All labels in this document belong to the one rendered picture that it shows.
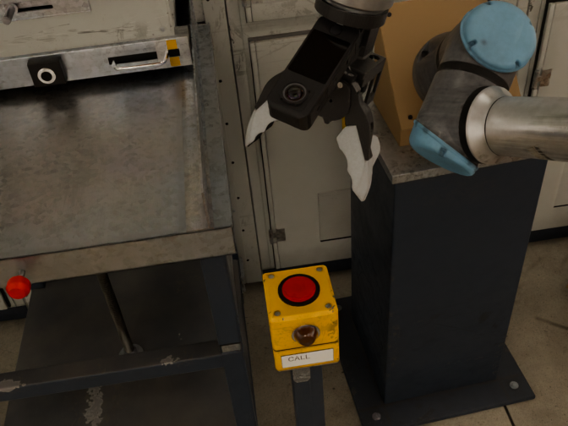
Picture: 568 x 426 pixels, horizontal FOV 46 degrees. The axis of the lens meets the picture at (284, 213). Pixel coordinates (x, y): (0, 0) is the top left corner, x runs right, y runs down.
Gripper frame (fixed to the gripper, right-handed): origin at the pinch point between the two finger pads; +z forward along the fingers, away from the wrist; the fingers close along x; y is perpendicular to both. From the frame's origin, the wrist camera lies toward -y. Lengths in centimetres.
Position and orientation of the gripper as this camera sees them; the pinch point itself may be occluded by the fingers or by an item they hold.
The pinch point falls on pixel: (299, 177)
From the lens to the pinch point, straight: 74.7
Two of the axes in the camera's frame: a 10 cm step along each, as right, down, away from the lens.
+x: -8.5, -4.3, 2.8
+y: 4.8, -4.6, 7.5
